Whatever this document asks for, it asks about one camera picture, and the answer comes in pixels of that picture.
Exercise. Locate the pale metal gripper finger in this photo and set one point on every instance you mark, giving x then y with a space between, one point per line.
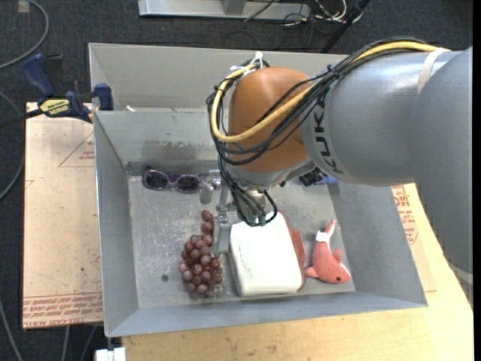
222 239
221 213

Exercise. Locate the brown cardboard board red print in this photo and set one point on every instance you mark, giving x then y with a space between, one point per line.
60 220

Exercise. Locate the red-brown flat block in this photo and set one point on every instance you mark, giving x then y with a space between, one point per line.
297 244

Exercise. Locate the grey metal bin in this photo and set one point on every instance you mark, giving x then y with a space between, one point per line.
158 216

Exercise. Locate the purple sunglasses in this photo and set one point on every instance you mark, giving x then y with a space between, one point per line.
171 181

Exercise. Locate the pink toy fish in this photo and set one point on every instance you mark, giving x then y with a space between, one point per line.
327 263

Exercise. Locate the white box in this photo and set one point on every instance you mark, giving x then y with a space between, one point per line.
263 258

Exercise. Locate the small pale grey cylinder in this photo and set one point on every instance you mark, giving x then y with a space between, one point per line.
206 193

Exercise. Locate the red grape bunch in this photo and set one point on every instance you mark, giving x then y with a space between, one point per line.
199 261

